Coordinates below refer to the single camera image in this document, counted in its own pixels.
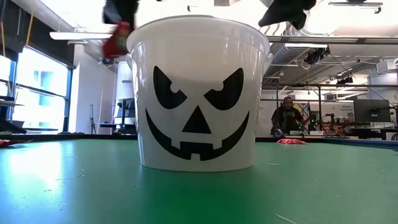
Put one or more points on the white ceiling duct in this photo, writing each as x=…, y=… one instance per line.
x=357, y=29

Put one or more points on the person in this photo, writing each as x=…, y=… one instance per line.
x=286, y=116

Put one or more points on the red Skittles candy packet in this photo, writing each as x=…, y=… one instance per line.
x=290, y=141
x=6, y=142
x=117, y=40

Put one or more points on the black computer monitor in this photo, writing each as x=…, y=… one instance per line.
x=371, y=110

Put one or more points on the white ceiling light bar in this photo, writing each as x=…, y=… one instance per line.
x=306, y=45
x=77, y=35

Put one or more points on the black ceiling fixture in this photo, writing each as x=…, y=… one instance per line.
x=108, y=61
x=345, y=79

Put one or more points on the black tripod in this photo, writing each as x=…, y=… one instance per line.
x=92, y=118

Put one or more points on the black gantry frame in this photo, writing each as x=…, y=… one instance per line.
x=320, y=105

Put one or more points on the black ceiling camera rig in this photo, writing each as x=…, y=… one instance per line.
x=315, y=56

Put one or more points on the large window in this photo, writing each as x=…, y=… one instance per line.
x=40, y=90

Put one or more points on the green table mat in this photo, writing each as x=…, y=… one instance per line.
x=199, y=199

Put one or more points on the colourful patchwork quilt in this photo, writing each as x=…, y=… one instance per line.
x=304, y=112

